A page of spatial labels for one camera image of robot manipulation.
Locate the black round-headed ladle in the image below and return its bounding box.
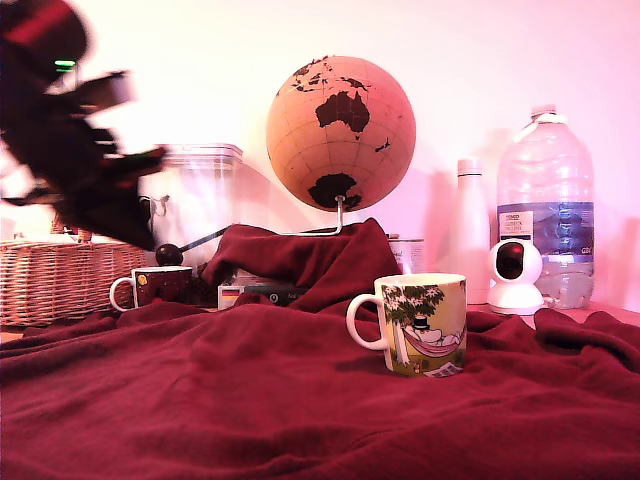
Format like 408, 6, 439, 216
154, 225, 234, 267

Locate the clear plastic container with lid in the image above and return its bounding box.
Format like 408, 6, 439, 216
142, 143, 245, 271

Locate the dark box with flag print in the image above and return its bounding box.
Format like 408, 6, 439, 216
217, 282, 309, 308

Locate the white cardboard box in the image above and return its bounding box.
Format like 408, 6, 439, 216
232, 268, 282, 289

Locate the dark red fleece cloth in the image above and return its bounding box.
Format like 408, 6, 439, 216
0, 217, 640, 480

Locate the cork globe on metal stand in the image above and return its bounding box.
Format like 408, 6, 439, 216
265, 54, 417, 236

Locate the metal tin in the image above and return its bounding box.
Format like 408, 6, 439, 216
388, 234, 426, 275

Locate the cartoon print mug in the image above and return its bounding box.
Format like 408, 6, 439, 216
345, 272, 468, 379

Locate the white slim bottle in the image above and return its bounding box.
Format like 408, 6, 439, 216
435, 157, 492, 305

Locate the large clear water bottle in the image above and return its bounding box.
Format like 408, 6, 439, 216
496, 103, 596, 310

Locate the wicker basket with handle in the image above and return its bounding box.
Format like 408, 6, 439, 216
0, 219, 147, 329

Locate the dark red mug white handle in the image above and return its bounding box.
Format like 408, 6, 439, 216
109, 265, 194, 312

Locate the black cable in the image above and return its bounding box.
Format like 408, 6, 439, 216
0, 189, 64, 209

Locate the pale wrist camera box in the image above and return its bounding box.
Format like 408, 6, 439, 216
47, 69, 139, 114

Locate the small white round camera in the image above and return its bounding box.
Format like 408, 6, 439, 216
486, 239, 545, 316

